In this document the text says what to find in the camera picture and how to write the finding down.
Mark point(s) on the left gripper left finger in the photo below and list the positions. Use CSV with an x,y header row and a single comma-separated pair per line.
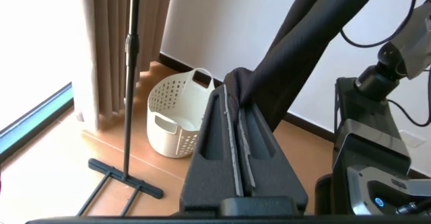
x,y
208,180

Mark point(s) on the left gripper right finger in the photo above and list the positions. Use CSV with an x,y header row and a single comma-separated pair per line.
x,y
279,180

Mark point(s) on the black garment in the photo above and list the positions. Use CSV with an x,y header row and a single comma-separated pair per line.
x,y
296,49

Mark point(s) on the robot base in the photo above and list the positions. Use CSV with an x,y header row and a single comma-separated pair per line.
x,y
363,190

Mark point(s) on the white laundry basket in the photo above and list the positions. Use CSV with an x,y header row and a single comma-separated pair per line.
x,y
168,136

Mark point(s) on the black clothes rack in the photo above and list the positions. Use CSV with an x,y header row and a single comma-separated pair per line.
x,y
129,82

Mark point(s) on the brown curtain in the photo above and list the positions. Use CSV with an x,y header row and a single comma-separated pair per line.
x,y
107,32

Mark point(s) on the window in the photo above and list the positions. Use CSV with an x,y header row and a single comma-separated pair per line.
x,y
33,119

